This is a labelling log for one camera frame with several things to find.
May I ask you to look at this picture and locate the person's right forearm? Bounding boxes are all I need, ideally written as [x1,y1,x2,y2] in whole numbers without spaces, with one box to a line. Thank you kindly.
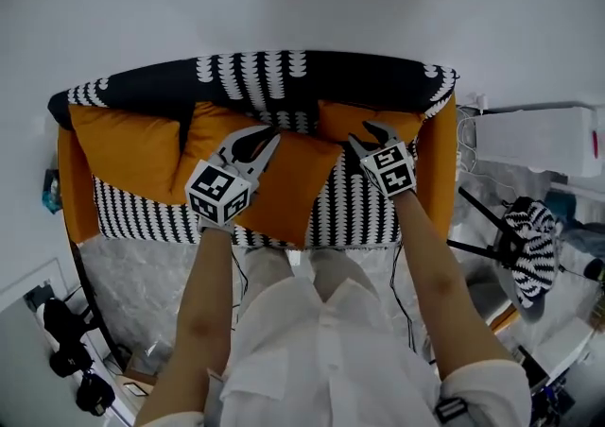
[390,189,474,303]

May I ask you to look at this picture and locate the black white patterned cloth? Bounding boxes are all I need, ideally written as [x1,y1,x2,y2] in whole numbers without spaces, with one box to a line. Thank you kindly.
[503,200,563,311]

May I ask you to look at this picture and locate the brown cardboard box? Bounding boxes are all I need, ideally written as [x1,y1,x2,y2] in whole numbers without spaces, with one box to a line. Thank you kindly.
[120,353,162,399]

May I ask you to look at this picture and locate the grey padded chair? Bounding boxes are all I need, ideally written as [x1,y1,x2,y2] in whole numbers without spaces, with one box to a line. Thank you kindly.
[465,268,521,333]

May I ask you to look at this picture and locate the person's beige trousers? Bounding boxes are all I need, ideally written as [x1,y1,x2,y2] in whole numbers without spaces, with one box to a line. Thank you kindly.
[240,248,379,322]

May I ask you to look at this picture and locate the grey harness strap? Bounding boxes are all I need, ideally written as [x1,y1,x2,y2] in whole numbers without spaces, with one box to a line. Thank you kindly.
[434,396,469,424]

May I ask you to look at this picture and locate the white appliance with red label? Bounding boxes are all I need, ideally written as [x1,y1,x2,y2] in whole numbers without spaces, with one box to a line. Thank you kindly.
[472,103,605,179]

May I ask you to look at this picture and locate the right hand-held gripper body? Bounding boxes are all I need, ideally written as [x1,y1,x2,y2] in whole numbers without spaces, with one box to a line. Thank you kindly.
[356,139,418,200]

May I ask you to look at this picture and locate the blue grey fabric item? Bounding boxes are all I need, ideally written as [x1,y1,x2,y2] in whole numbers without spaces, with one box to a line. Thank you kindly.
[562,219,605,257]

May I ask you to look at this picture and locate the person's left forearm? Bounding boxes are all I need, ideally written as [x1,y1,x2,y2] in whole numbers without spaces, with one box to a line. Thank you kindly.
[175,226,236,346]

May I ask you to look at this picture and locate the teal printed bag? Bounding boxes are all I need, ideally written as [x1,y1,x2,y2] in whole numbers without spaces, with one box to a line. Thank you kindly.
[41,168,62,214]

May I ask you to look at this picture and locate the white side table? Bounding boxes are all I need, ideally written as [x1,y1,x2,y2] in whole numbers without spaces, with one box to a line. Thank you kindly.
[0,257,133,427]

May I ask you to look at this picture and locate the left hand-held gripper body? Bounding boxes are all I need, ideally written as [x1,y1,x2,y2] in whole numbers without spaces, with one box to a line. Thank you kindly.
[184,150,262,228]

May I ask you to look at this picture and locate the white low table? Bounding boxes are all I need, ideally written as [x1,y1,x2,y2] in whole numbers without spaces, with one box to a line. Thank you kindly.
[528,316,597,391]

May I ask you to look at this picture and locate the thin black cable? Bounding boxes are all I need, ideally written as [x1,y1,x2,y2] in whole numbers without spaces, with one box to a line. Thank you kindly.
[231,249,250,322]
[389,243,436,365]

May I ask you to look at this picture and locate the small grey device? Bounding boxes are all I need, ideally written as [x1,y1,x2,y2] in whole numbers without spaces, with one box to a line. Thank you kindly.
[23,282,56,312]

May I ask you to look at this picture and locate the teal fabric item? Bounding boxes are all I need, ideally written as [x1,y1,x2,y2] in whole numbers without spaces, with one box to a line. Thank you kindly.
[543,191,579,219]

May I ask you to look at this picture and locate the person's white shirt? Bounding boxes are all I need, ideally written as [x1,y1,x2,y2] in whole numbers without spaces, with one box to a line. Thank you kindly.
[134,276,533,427]

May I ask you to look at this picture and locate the black bag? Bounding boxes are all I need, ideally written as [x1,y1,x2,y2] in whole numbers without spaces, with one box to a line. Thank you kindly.
[75,370,117,418]
[42,297,98,350]
[49,344,95,379]

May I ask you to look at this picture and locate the small orange cushion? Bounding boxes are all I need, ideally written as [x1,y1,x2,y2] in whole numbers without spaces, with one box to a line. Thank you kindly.
[317,99,426,148]

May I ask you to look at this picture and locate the white cable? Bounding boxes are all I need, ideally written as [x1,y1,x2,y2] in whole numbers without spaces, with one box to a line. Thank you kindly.
[454,106,521,190]

